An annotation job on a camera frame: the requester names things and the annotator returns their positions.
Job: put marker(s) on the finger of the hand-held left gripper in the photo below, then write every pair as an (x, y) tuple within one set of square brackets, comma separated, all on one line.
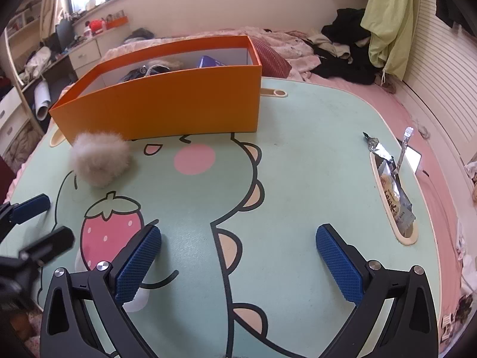
[(29, 209), (50, 244)]

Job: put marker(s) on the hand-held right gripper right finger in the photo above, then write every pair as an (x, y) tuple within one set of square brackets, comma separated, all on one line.
[(339, 264)]

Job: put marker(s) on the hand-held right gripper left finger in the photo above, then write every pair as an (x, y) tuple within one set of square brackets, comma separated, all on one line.
[(138, 264)]

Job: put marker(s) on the tan fluffy fur ball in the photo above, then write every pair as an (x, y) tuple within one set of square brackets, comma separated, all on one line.
[(98, 160)]

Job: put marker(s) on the orange cardboard box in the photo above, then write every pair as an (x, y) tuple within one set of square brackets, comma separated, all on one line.
[(167, 108)]

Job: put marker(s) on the black lace cloth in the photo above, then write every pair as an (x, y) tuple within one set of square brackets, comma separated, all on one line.
[(132, 74)]

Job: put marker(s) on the blue tin box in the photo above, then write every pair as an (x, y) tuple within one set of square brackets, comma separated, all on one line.
[(210, 62)]

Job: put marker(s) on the green cartoon printed desktop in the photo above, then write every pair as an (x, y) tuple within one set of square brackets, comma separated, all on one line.
[(298, 179)]

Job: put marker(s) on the snack packet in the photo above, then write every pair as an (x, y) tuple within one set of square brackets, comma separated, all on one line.
[(395, 197)]

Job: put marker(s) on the low white drawer unit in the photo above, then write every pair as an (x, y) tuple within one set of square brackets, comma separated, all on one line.
[(11, 108)]

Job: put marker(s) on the white paper roll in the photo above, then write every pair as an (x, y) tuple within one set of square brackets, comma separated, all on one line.
[(41, 99)]

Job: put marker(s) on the crumpled silver wrapper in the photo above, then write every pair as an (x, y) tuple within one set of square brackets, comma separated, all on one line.
[(378, 149)]

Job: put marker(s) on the smartphone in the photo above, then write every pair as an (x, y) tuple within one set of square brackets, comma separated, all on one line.
[(414, 158)]

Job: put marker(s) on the silver strip wrapper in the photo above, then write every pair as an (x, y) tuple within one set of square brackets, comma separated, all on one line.
[(404, 145)]

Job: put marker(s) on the white cloth bundle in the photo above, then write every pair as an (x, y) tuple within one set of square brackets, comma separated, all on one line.
[(37, 61)]

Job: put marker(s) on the white drawer cabinet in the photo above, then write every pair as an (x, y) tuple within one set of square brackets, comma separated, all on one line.
[(85, 56)]

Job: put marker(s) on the black monitor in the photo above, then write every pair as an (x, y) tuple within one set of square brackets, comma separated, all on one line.
[(64, 31)]

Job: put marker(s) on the red container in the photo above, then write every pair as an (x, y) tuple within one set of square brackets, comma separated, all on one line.
[(97, 25)]

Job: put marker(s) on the small orange sill box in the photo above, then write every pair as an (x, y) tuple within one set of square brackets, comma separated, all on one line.
[(117, 22)]

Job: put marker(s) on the grey garment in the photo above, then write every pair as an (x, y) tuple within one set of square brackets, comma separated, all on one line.
[(139, 34)]

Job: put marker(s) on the beige curtain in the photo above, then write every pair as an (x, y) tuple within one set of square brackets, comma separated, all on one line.
[(52, 0)]

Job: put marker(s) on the dark red ribbed pillow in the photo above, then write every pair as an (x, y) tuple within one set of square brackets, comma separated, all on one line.
[(272, 61)]

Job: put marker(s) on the beige garment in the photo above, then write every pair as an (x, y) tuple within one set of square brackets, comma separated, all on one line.
[(331, 46)]

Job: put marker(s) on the pink floral quilt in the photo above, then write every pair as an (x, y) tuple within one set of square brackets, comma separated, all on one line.
[(290, 48)]

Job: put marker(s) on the black clothes pile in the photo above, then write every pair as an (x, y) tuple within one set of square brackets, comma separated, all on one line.
[(346, 26)]

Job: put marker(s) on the light green hanging garment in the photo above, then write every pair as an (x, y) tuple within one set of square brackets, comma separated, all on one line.
[(391, 18)]

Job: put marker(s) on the dark hanging garment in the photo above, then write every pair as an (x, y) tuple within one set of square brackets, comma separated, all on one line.
[(452, 7)]

